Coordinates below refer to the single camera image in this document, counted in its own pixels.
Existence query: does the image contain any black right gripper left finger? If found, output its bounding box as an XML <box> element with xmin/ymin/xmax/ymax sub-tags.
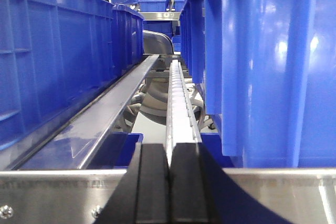
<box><xmin>94</xmin><ymin>144</ymin><xmax>169</xmax><ymax>223</ymax></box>

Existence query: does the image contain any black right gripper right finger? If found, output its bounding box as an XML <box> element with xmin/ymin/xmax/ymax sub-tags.
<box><xmin>170</xmin><ymin>143</ymin><xmax>288</xmax><ymax>223</ymax></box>

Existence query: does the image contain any large blue bin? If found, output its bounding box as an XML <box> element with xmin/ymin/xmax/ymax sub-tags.
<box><xmin>1</xmin><ymin>0</ymin><xmax>117</xmax><ymax>150</ymax></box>
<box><xmin>180</xmin><ymin>0</ymin><xmax>335</xmax><ymax>168</ymax></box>

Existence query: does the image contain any white roller conveyor track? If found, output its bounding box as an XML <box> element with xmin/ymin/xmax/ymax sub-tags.
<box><xmin>166</xmin><ymin>60</ymin><xmax>202</xmax><ymax>164</ymax></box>

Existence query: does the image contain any steel shelf front beam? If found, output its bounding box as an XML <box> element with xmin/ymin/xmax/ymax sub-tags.
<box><xmin>1</xmin><ymin>168</ymin><xmax>335</xmax><ymax>223</ymax></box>

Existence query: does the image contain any blue bin background shelf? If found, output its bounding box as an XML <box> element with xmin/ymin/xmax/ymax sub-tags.
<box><xmin>139</xmin><ymin>0</ymin><xmax>170</xmax><ymax>12</ymax></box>

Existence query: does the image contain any steel guide rail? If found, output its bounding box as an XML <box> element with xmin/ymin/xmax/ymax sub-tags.
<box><xmin>1</xmin><ymin>54</ymin><xmax>159</xmax><ymax>170</ymax></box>

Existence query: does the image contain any grey curved duct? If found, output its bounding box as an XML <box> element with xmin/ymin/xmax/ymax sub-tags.
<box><xmin>143</xmin><ymin>30</ymin><xmax>174</xmax><ymax>55</ymax></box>

